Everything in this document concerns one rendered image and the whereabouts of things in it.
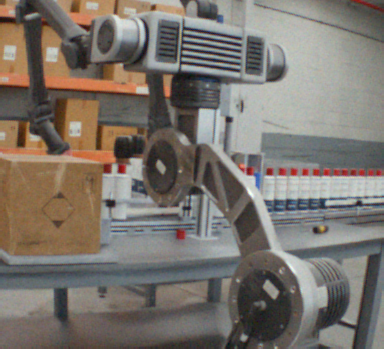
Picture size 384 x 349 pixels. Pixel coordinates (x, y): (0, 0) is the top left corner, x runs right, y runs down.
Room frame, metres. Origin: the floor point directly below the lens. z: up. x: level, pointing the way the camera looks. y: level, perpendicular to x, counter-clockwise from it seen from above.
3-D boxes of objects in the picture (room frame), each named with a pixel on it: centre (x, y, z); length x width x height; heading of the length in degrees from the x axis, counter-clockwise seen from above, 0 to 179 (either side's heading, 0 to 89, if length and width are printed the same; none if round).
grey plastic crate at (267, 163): (4.63, -0.59, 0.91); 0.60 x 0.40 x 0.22; 130
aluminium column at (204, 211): (2.38, -0.06, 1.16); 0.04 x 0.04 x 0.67; 35
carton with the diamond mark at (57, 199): (1.84, 0.44, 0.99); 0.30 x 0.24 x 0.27; 127
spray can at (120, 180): (2.33, 0.25, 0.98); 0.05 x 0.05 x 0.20
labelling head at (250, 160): (2.79, -0.23, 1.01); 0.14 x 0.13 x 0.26; 125
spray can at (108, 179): (2.30, 0.30, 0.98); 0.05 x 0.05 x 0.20
